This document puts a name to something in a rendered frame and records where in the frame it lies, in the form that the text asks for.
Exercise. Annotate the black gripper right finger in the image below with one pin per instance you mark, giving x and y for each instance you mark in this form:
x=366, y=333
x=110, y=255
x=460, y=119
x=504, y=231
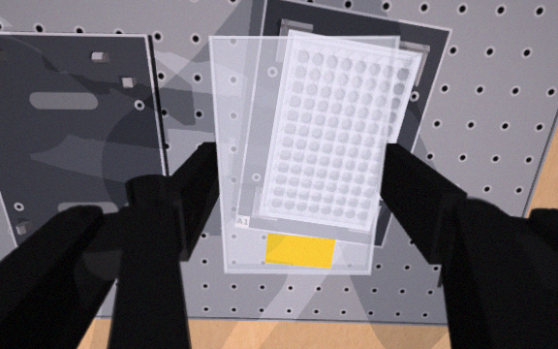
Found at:
x=495, y=297

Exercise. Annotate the clear multi-well plate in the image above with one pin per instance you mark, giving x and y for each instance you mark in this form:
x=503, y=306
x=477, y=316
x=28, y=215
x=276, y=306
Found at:
x=406, y=71

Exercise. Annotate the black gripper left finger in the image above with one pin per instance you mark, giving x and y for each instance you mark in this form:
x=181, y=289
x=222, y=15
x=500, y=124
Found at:
x=44, y=305

